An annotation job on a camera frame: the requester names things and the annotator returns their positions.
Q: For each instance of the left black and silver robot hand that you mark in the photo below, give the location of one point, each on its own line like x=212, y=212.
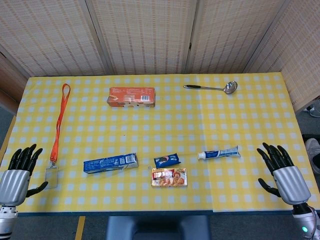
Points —
x=13, y=185

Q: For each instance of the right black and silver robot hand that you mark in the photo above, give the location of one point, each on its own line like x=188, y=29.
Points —
x=291, y=182

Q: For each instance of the blue and white toothpaste tube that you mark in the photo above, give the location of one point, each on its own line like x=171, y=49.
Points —
x=220, y=153

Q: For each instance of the blue white carton box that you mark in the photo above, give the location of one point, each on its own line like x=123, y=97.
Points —
x=110, y=163

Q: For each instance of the yellow red curry box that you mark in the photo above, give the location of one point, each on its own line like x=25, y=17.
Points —
x=170, y=177

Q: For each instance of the orange biscuit box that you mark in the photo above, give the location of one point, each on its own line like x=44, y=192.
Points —
x=131, y=96

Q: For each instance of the grey sneaker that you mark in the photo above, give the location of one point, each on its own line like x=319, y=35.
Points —
x=313, y=155

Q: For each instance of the clear plastic badge holder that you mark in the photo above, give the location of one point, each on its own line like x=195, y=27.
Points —
x=51, y=177

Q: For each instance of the yellow white checked tablecloth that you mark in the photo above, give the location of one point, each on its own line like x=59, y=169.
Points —
x=225, y=125

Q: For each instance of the blue cookie packet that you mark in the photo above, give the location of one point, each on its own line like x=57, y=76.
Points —
x=167, y=160

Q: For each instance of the dark blue robot torso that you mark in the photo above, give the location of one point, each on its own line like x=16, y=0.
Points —
x=157, y=228

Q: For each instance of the woven folding screen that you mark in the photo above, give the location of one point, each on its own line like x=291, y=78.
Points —
x=150, y=37

